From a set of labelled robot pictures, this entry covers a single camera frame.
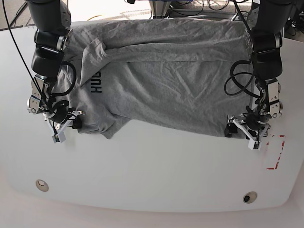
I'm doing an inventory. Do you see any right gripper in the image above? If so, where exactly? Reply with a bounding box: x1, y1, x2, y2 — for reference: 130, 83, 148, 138
43, 105, 85, 135

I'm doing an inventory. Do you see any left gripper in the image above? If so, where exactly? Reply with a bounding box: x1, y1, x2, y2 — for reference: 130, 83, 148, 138
224, 113, 271, 141

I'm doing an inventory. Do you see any grey printed t-shirt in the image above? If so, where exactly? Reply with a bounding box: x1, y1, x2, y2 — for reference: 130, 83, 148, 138
53, 19, 252, 139

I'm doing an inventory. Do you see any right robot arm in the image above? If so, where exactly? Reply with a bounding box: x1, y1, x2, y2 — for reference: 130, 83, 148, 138
27, 0, 83, 143

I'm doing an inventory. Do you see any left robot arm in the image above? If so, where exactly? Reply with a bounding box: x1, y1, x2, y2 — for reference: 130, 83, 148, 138
225, 0, 295, 150

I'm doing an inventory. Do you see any red tape rectangle marking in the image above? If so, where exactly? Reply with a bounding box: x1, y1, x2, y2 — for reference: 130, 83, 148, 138
264, 134, 286, 170

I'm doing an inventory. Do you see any dark table grommet hole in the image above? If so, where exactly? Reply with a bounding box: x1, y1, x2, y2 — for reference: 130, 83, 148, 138
243, 191, 257, 204

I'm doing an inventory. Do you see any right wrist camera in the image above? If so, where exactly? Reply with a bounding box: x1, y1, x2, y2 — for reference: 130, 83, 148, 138
52, 132, 66, 143

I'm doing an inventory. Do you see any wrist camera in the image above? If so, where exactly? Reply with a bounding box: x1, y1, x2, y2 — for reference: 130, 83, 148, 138
52, 132, 66, 143
248, 139, 261, 150

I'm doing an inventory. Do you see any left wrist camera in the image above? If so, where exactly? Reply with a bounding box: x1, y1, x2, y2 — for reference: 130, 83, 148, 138
248, 139, 261, 150

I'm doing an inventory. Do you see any black cable on floor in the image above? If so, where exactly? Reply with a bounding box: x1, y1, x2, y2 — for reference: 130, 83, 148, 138
7, 0, 31, 28

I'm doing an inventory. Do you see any aluminium frame stand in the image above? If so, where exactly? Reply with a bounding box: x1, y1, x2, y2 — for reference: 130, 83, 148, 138
149, 0, 171, 19

